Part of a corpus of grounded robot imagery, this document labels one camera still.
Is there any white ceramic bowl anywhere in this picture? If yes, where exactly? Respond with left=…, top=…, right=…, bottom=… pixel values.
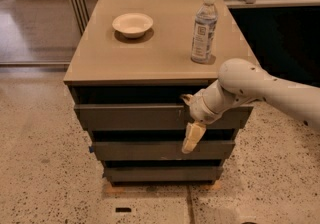
left=112, top=13, right=153, bottom=39

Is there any grey bottom drawer front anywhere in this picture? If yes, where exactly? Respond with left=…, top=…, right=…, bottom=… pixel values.
left=104, top=166, right=223, bottom=183

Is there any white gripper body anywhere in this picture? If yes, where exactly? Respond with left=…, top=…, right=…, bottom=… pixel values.
left=189, top=90, right=218, bottom=125

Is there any grey middle drawer front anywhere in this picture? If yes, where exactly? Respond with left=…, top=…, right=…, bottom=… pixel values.
left=91, top=141, right=235, bottom=161

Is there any grey top drawer front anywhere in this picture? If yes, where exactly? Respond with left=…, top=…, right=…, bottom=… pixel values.
left=73, top=102, right=255, bottom=132

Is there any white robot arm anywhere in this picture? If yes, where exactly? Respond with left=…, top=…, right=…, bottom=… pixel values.
left=181, top=59, right=320, bottom=154

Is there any grey drawer cabinet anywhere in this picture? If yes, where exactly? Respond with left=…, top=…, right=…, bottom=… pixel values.
left=63, top=0, right=267, bottom=186

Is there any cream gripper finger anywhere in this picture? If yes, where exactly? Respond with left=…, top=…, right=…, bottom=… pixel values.
left=182, top=122, right=206, bottom=154
left=180, top=94, right=193, bottom=106

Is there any clear plastic water bottle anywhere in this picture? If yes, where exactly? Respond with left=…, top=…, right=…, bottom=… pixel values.
left=191, top=0, right=218, bottom=63

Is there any grey drawer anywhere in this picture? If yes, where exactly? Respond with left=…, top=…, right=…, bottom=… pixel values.
left=91, top=141, right=235, bottom=161
left=104, top=166, right=223, bottom=183
left=73, top=102, right=255, bottom=132

